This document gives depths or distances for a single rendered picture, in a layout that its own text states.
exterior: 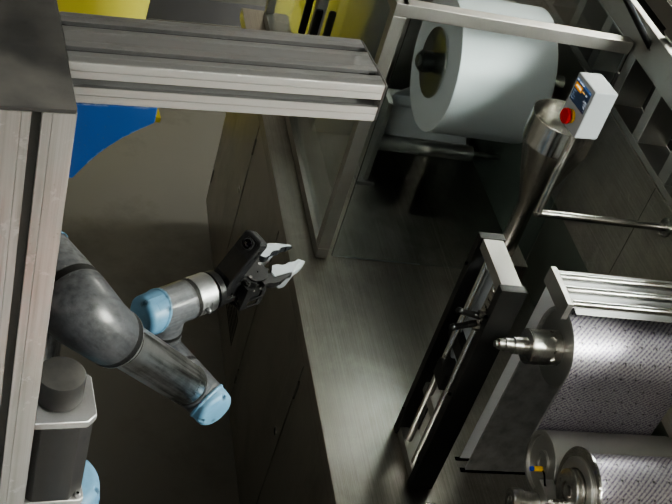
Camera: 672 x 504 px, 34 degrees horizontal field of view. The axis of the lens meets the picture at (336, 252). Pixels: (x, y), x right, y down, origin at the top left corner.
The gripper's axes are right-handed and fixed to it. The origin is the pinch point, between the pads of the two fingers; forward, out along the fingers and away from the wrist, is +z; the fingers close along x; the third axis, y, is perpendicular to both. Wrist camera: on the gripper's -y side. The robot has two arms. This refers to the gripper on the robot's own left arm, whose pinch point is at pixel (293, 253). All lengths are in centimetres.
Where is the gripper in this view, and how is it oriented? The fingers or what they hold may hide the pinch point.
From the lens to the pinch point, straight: 215.2
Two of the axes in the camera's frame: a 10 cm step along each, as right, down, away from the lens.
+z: 7.2, -2.7, 6.4
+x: 6.1, 6.9, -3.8
